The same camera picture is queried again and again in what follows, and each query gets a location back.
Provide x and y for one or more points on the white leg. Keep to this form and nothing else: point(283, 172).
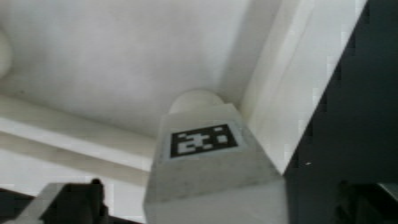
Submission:
point(216, 184)

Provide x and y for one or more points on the white U-shaped fence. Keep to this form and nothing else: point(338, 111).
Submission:
point(63, 149)

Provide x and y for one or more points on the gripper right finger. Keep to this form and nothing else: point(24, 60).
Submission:
point(367, 203)

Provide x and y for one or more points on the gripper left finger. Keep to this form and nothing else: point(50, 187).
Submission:
point(68, 204)

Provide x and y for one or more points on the white square tabletop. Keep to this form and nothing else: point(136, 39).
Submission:
point(104, 56)

